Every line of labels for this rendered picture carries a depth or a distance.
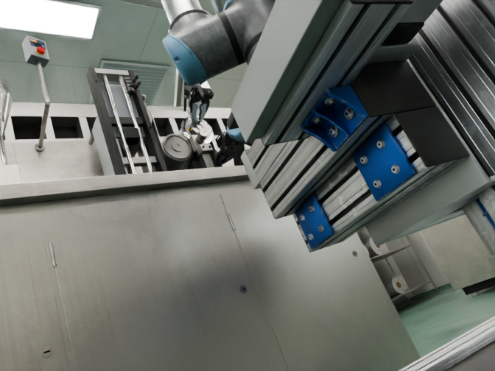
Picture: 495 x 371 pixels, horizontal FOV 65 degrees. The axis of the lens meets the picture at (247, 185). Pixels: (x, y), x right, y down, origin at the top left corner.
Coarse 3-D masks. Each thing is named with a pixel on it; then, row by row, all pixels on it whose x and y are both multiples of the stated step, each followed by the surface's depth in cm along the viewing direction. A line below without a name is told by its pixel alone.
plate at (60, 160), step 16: (16, 144) 158; (32, 144) 162; (48, 144) 165; (64, 144) 169; (80, 144) 173; (16, 160) 155; (32, 160) 158; (48, 160) 162; (64, 160) 165; (80, 160) 169; (96, 160) 173; (32, 176) 155; (48, 176) 158; (64, 176) 162; (80, 176) 165; (96, 176) 169
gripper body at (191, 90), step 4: (184, 88) 162; (188, 88) 160; (192, 88) 158; (196, 88) 157; (184, 92) 162; (188, 92) 161; (192, 92) 158; (196, 92) 157; (184, 96) 163; (188, 96) 161; (196, 96) 158; (200, 96) 159; (196, 100) 158; (200, 100) 160; (204, 100) 160
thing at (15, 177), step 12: (0, 96) 135; (0, 108) 134; (0, 120) 134; (0, 132) 133; (0, 144) 131; (0, 156) 129; (0, 168) 124; (12, 168) 126; (0, 180) 122; (12, 180) 124
